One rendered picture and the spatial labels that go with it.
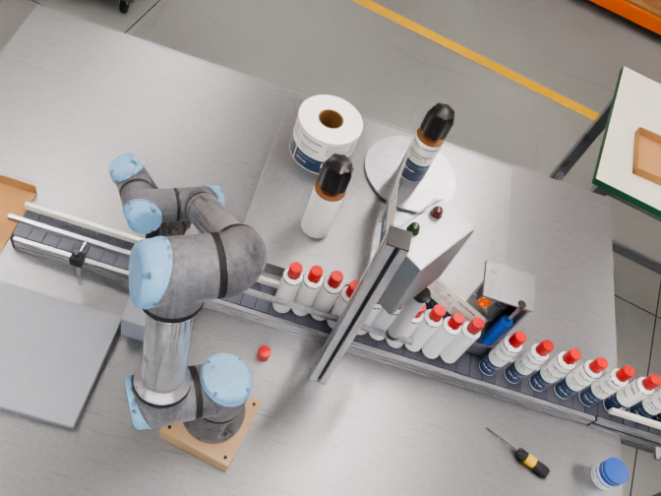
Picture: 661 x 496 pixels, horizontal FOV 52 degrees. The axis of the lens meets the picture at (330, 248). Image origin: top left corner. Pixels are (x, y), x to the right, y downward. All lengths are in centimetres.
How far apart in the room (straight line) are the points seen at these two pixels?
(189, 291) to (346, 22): 316
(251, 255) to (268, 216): 83
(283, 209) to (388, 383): 59
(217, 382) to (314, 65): 258
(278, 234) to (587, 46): 329
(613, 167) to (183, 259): 201
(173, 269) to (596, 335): 149
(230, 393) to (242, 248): 42
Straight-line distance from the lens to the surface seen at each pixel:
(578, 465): 205
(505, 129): 395
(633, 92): 322
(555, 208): 248
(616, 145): 292
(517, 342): 179
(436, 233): 133
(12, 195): 207
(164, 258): 113
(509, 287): 177
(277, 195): 204
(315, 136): 202
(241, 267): 115
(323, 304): 176
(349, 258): 197
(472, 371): 194
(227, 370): 150
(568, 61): 466
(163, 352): 131
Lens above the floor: 248
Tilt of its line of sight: 54 degrees down
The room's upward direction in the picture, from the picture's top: 24 degrees clockwise
